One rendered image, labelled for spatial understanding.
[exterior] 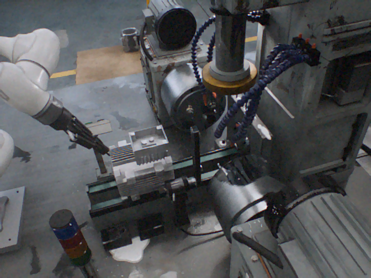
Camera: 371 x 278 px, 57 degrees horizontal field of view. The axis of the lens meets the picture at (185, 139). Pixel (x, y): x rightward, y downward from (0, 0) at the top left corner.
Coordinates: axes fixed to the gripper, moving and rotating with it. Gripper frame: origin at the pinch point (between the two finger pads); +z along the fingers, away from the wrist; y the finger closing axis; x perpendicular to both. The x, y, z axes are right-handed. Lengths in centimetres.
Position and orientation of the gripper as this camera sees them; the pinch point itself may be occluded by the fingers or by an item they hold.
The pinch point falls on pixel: (99, 146)
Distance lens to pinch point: 125.7
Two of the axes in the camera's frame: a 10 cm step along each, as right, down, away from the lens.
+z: 5.3, 5.2, 6.7
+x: -7.9, 5.8, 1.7
